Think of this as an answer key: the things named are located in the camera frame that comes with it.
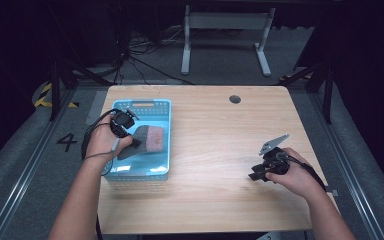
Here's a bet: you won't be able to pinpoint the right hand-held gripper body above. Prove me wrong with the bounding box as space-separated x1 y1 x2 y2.
258 133 292 176

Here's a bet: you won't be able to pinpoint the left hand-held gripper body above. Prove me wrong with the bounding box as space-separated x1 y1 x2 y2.
109 107 141 140

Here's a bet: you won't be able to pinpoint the grey pink glove with label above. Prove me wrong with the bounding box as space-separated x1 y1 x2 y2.
116 124 166 161

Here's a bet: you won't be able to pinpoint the light blue plastic basket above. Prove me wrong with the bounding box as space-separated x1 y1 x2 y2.
101 98 173 183

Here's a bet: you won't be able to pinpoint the person's right hand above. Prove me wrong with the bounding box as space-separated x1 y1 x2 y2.
265 147 315 200

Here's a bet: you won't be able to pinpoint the person's left hand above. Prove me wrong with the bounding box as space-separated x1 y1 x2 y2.
85 114 134 165

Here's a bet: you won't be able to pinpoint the black metal stand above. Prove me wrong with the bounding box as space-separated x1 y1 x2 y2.
279 62 335 125
47 56 115 122

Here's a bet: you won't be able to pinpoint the yellow black hazard tape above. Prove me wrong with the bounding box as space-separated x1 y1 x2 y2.
33 82 80 109

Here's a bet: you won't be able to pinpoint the white metal stand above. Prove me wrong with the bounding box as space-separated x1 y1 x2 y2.
180 4 277 77

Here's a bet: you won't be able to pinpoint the grey wrist lanyard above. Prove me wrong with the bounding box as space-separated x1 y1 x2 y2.
82 137 122 178

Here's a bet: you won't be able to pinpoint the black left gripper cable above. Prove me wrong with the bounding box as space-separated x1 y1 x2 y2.
80 107 120 162

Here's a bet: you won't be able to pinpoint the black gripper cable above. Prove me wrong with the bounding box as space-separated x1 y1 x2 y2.
283 153 330 194
80 107 120 162

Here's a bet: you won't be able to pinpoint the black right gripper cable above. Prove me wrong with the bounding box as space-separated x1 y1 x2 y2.
283 153 330 194

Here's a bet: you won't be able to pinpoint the aluminium floor rail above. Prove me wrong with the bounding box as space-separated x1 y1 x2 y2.
0 89 78 240
307 92 384 240

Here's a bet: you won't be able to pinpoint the black floor cables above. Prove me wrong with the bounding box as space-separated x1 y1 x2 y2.
111 23 195 86

